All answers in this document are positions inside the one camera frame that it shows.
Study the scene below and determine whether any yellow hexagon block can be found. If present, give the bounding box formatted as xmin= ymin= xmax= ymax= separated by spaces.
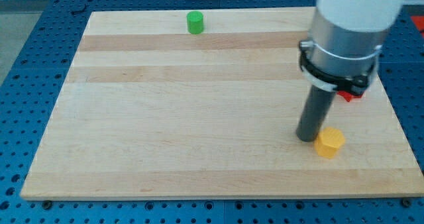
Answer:
xmin=313 ymin=127 xmax=346 ymax=159

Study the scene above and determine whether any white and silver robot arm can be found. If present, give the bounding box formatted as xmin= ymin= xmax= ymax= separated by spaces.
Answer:
xmin=309 ymin=0 xmax=404 ymax=76

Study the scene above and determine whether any red star block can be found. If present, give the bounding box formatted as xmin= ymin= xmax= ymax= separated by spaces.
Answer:
xmin=337 ymin=91 xmax=362 ymax=102

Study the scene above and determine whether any light wooden board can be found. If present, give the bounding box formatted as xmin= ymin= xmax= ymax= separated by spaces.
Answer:
xmin=21 ymin=7 xmax=423 ymax=201

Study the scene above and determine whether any green cylinder block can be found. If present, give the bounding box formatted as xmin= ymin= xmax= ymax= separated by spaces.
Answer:
xmin=186 ymin=11 xmax=204 ymax=34

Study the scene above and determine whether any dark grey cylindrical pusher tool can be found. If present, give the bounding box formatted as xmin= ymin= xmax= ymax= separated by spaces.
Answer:
xmin=295 ymin=85 xmax=336 ymax=142

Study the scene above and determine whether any black hose clamp ring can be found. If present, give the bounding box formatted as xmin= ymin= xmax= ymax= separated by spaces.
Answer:
xmin=298 ymin=39 xmax=383 ymax=97

